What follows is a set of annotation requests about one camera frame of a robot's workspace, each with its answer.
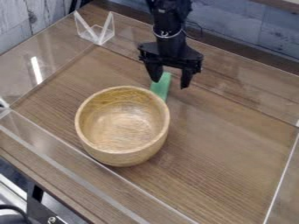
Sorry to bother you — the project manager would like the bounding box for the clear acrylic corner bracket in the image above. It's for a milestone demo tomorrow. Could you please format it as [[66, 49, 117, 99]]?
[[73, 11, 114, 46]]

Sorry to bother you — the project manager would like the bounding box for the black table leg frame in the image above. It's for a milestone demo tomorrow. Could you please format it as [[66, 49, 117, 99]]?
[[26, 184, 68, 224]]

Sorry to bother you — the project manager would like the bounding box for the black floor cable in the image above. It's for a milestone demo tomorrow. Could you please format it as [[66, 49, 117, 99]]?
[[0, 204, 32, 224]]

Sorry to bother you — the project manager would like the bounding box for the green rectangular stick block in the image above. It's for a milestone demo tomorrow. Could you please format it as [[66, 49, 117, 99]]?
[[149, 72, 172, 101]]

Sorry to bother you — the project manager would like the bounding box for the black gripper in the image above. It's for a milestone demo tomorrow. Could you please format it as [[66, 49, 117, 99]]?
[[137, 31, 202, 88]]

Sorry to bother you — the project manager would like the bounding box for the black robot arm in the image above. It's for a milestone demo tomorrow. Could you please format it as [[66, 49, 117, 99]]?
[[137, 0, 202, 88]]

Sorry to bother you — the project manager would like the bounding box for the round wooden bowl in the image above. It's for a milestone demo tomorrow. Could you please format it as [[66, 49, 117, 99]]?
[[74, 86, 170, 167]]

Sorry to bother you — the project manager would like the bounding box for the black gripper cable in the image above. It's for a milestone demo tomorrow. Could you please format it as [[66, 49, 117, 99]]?
[[181, 20, 204, 40]]

